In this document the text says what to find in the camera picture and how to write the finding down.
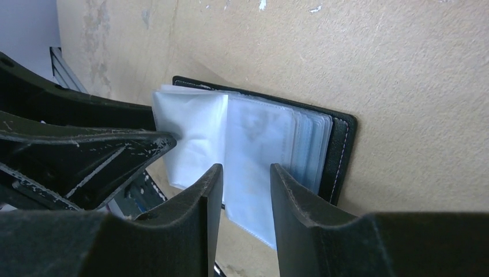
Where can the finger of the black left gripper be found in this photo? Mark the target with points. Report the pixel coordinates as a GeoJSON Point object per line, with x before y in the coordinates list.
{"type": "Point", "coordinates": [28, 95]}
{"type": "Point", "coordinates": [69, 167]}

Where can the black leather card holder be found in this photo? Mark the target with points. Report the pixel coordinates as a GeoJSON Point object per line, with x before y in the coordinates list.
{"type": "Point", "coordinates": [246, 132]}

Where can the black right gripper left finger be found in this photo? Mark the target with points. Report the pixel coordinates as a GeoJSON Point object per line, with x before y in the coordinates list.
{"type": "Point", "coordinates": [61, 243]}

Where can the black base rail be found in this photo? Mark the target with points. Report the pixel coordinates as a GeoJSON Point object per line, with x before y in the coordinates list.
{"type": "Point", "coordinates": [145, 195]}

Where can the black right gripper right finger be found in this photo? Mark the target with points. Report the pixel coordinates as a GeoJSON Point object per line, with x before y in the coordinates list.
{"type": "Point", "coordinates": [315, 238]}

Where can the aluminium frame rail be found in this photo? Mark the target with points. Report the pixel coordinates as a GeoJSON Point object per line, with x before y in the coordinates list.
{"type": "Point", "coordinates": [63, 73]}

